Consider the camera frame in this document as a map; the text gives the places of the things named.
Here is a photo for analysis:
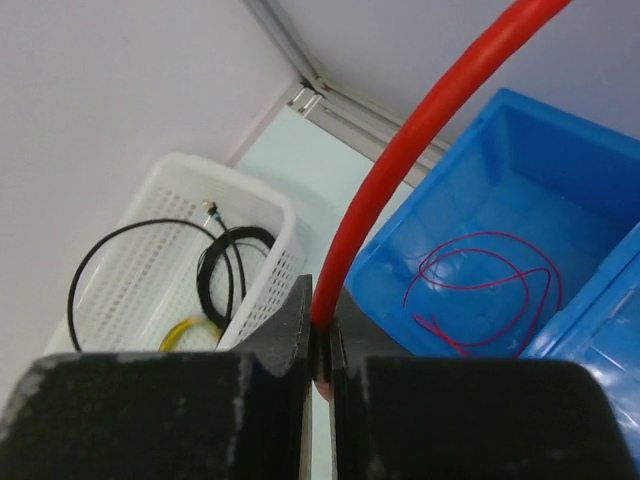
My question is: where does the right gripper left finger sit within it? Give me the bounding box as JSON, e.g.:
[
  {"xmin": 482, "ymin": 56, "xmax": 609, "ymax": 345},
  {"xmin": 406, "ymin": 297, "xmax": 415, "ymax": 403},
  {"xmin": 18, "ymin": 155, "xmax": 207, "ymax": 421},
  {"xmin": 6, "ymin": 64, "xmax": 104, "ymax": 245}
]
[{"xmin": 1, "ymin": 275, "xmax": 312, "ymax": 479}]

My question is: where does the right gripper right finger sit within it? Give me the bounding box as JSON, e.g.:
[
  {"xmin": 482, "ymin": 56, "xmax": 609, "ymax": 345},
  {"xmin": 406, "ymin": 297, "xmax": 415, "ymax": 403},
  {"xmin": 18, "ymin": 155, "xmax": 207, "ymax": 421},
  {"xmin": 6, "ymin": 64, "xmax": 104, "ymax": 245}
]
[{"xmin": 330, "ymin": 293, "xmax": 635, "ymax": 479}]

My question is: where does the black ethernet cable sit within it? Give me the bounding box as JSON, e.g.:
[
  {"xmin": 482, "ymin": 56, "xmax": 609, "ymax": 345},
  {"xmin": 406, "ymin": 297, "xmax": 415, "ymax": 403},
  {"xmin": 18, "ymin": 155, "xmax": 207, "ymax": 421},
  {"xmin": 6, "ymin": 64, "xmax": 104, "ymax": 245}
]
[{"xmin": 67, "ymin": 199, "xmax": 247, "ymax": 351}]

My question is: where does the short red patch cable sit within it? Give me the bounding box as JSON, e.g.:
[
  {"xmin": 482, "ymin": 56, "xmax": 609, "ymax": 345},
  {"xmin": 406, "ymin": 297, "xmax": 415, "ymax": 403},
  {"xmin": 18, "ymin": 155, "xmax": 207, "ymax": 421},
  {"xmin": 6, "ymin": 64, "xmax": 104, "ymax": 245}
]
[{"xmin": 310, "ymin": 0, "xmax": 574, "ymax": 401}]

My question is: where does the right white perforated basket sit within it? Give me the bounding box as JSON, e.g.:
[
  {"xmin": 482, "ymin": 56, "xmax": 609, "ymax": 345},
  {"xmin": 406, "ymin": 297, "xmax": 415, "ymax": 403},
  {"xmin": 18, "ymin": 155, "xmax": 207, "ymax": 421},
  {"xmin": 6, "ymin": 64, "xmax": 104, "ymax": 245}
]
[{"xmin": 73, "ymin": 153, "xmax": 305, "ymax": 352}]

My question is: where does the blue plastic divided bin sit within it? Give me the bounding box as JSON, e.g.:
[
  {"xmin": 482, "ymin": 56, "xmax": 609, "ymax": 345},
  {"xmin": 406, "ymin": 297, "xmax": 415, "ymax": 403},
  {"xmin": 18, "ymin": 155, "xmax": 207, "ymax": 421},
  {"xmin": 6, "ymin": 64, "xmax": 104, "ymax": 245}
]
[{"xmin": 346, "ymin": 90, "xmax": 639, "ymax": 443}]

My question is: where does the yellow coiled cable in basket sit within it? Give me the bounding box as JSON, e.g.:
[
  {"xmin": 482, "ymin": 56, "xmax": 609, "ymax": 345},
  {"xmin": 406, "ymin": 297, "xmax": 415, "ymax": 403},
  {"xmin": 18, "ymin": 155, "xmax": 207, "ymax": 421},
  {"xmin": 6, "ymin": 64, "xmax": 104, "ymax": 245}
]
[{"xmin": 158, "ymin": 317, "xmax": 224, "ymax": 354}]

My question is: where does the black coiled cable in basket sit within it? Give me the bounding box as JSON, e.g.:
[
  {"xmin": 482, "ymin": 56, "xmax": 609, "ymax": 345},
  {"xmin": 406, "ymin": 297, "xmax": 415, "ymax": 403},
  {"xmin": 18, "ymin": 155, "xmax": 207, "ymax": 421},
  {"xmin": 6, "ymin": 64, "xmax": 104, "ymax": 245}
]
[{"xmin": 194, "ymin": 226, "xmax": 277, "ymax": 324}]

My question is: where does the thin magenta wire in bin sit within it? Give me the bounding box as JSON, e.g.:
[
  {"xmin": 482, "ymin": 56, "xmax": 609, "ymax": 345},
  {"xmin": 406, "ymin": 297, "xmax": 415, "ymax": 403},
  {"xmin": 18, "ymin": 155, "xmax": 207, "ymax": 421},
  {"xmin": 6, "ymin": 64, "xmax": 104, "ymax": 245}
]
[{"xmin": 402, "ymin": 231, "xmax": 565, "ymax": 357}]

